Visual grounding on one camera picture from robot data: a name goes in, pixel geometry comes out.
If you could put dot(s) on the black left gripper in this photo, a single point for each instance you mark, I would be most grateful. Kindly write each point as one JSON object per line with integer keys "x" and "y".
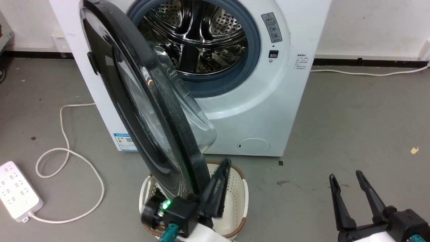
{"x": 178, "y": 211}

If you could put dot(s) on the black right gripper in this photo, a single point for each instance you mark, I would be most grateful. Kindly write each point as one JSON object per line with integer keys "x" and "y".
{"x": 403, "y": 225}

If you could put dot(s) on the black round washer door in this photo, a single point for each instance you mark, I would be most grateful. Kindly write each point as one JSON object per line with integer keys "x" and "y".
{"x": 161, "y": 111}

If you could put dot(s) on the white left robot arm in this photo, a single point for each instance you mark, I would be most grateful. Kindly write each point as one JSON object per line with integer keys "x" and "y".
{"x": 205, "y": 233}

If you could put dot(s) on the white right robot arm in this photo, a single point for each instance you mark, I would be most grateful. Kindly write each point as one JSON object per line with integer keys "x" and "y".
{"x": 373, "y": 237}

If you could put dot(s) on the white front-load washing machine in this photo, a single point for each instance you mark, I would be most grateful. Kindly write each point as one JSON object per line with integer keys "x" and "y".
{"x": 262, "y": 101}

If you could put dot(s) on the grey rubber door gasket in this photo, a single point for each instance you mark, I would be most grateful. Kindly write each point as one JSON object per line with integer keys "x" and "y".
{"x": 250, "y": 57}

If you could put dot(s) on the white plastic laundry basket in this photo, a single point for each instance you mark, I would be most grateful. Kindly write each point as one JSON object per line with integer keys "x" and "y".
{"x": 235, "y": 198}

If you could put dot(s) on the small yellow paper scrap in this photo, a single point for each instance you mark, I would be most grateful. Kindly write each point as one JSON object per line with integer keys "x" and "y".
{"x": 415, "y": 150}

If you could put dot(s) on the blue energy label sticker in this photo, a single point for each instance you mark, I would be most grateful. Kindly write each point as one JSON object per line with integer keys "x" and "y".
{"x": 125, "y": 143}

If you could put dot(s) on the stainless steel washer drum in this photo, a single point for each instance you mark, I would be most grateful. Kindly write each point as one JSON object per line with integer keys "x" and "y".
{"x": 201, "y": 37}

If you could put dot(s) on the grey warning sticker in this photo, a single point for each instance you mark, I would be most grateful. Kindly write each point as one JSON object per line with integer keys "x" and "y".
{"x": 272, "y": 27}

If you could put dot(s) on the white power strip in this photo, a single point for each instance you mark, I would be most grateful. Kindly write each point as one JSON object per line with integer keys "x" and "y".
{"x": 15, "y": 191}

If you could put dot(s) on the white wall socket box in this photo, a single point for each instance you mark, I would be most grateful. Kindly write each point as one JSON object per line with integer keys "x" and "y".
{"x": 59, "y": 42}

